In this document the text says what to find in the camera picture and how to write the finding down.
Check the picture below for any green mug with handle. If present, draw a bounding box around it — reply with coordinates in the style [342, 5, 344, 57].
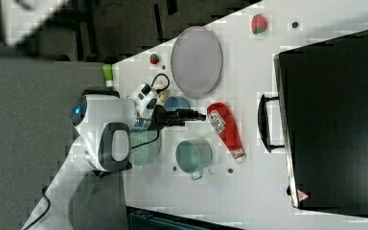
[175, 138, 213, 180]

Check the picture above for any green white marker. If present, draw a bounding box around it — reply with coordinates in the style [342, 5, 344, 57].
[103, 64, 113, 87]

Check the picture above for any green bowl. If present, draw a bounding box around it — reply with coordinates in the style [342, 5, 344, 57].
[130, 131, 161, 167]

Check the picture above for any yellow peeled banana toy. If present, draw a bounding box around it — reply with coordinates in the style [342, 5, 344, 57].
[155, 80, 171, 104]

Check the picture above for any red ketchup bottle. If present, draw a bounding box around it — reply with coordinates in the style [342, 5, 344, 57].
[207, 103, 246, 163]

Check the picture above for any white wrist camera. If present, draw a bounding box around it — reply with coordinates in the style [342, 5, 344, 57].
[132, 83, 158, 119]

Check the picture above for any black toaster oven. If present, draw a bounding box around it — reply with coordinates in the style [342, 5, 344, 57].
[273, 30, 368, 218]

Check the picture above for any small red strawberry toy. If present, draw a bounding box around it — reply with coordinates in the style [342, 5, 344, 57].
[149, 54, 160, 64]

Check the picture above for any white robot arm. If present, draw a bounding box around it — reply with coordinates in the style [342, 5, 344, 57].
[21, 93, 206, 230]

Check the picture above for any large red strawberry toy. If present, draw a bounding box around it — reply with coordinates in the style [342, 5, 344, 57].
[251, 14, 267, 35]

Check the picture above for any grey round plate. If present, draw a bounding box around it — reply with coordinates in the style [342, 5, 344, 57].
[171, 27, 222, 99]

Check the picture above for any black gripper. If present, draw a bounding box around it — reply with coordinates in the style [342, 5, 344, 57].
[151, 105, 206, 130]

